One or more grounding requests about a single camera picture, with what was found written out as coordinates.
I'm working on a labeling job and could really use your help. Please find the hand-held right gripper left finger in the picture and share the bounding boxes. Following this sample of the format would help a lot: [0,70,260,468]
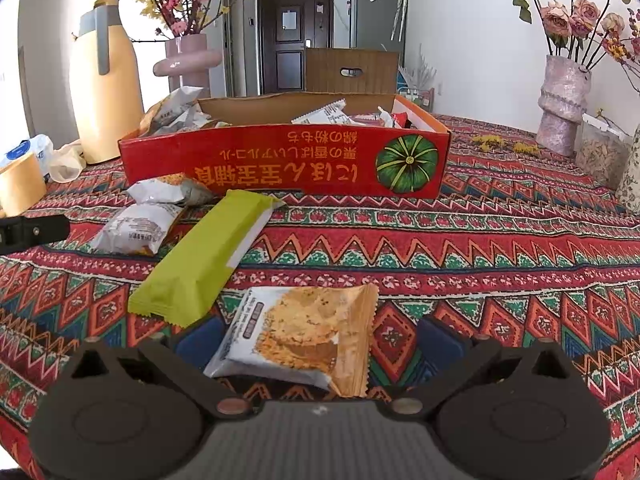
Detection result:
[67,315,253,418]

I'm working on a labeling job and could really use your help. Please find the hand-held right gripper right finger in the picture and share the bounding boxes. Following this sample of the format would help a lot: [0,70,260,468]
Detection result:
[387,315,571,418]

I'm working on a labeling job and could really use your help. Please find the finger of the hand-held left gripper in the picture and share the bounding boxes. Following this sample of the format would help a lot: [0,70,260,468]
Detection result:
[0,214,71,256]

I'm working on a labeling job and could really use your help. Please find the long green white snack packet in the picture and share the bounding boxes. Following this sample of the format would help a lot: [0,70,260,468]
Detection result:
[127,189,287,327]

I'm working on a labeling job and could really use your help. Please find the white orange cookie packet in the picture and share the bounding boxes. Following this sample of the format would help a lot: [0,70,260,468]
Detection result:
[204,284,381,399]

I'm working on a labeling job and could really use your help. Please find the pile of white snack packets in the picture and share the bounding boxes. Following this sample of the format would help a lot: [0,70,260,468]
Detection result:
[139,86,233,137]

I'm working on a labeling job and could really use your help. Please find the red cardboard box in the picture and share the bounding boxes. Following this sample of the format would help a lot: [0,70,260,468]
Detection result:
[118,92,452,198]

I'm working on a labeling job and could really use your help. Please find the red blue snack packet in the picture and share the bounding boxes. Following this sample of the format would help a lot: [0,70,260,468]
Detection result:
[378,106,412,129]

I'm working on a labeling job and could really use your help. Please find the white grey snack packet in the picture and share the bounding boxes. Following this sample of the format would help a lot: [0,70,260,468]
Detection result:
[291,100,352,126]

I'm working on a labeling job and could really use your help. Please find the yellow mug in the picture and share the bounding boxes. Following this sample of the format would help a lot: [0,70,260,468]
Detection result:
[0,152,48,217]

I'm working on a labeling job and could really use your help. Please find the blue white tissue pack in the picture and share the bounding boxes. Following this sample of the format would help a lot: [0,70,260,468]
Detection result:
[0,135,55,181]

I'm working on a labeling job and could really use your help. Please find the white cookie snack packet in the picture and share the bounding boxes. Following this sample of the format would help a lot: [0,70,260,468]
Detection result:
[126,174,213,207]
[89,202,187,257]

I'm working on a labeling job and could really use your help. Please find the yellow thermos jug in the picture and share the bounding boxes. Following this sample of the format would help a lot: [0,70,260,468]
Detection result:
[68,0,146,165]

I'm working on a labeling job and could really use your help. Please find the fallen yellow petals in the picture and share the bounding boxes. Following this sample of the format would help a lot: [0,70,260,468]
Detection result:
[472,135,542,157]

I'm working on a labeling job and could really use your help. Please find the clear jar of dried flakes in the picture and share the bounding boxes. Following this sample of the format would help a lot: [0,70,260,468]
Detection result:
[575,112,632,191]

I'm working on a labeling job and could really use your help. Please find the white floral vase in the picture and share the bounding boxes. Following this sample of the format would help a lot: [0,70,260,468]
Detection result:
[614,127,640,216]

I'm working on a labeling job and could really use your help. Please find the pink textured vase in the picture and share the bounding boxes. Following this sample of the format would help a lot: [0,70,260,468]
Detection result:
[536,55,593,157]

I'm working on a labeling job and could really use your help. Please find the white feathery twigs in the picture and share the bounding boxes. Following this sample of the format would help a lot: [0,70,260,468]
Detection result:
[399,45,436,111]

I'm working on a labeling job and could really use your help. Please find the dark entrance door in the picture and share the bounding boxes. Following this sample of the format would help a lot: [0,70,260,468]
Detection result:
[257,0,335,96]

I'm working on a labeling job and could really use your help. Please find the grey refrigerator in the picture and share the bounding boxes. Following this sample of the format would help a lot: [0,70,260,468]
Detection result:
[350,0,408,53]

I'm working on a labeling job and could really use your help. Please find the white hanging umbrella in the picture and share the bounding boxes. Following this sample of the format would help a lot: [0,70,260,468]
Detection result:
[391,0,409,42]

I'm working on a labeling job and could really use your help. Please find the dried pink roses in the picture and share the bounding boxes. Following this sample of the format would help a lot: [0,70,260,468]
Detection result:
[497,0,640,68]

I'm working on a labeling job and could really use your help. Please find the red yellow dried twigs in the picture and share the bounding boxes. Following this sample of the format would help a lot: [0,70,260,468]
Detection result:
[602,7,640,68]

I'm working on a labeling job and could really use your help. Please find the pink ring-shaped vase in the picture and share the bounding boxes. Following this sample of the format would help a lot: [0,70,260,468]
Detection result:
[152,34,223,103]

